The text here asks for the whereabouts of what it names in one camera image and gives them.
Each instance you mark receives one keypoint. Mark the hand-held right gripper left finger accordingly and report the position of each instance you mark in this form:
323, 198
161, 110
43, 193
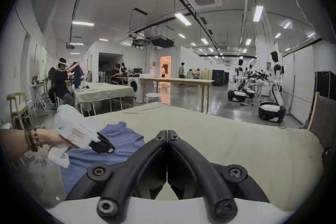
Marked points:
147, 157

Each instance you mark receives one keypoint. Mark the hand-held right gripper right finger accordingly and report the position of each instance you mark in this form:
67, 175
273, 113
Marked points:
191, 160

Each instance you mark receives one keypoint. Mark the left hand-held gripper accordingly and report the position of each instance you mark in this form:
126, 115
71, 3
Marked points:
69, 123

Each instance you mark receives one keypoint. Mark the person's left forearm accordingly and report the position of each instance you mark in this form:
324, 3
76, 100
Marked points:
14, 143

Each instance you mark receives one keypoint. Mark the person's left hand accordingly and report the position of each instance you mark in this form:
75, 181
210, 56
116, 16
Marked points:
48, 136

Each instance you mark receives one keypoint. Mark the blue shirt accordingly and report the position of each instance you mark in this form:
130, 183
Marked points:
123, 140

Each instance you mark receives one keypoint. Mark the bed with beige sheet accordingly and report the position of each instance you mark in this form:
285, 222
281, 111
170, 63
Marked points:
236, 139

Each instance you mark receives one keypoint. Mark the table with pale green sheet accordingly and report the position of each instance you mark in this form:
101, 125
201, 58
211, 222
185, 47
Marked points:
105, 91

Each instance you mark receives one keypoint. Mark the white round stool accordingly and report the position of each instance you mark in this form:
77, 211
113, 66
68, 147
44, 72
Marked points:
153, 96

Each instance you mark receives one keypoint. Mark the white washing machine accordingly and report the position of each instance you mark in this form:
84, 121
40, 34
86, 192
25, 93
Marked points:
136, 86

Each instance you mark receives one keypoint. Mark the long wooden table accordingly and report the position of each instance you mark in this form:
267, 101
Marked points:
181, 80

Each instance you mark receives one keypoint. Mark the group of people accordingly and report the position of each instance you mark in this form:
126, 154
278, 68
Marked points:
194, 73

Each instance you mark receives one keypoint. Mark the white folding table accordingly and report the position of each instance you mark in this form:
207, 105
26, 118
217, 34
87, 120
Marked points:
38, 87

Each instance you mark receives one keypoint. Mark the white and black robot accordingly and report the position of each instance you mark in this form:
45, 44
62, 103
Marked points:
238, 86
274, 86

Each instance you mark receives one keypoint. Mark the black cabinet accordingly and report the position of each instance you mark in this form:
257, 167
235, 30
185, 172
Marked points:
325, 83
220, 77

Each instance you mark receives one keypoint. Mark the wooden chair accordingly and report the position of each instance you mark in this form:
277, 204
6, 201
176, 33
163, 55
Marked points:
17, 107

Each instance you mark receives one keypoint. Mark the brown headboard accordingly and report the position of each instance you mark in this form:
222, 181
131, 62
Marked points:
324, 123

